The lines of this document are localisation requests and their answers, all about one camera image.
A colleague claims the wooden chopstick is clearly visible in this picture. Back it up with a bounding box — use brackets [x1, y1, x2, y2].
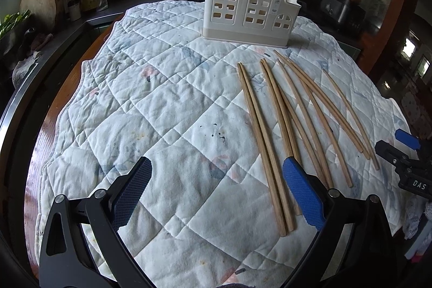
[277, 59, 333, 188]
[260, 59, 302, 163]
[237, 63, 288, 237]
[323, 70, 380, 170]
[260, 59, 301, 227]
[237, 62, 296, 237]
[274, 50, 370, 159]
[300, 80, 354, 188]
[280, 90, 328, 187]

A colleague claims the black rice cooker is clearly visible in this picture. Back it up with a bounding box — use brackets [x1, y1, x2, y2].
[320, 0, 365, 26]

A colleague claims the white quilted cloth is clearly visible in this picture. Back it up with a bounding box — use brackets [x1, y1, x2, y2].
[33, 0, 425, 288]

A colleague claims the white plastic utensil holder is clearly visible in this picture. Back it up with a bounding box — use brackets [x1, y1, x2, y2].
[202, 0, 301, 48]

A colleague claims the green vegetables bowl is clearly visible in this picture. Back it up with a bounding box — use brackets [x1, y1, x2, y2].
[0, 9, 32, 41]

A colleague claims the round wooden cutting board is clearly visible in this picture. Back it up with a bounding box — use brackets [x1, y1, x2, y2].
[20, 0, 65, 30]

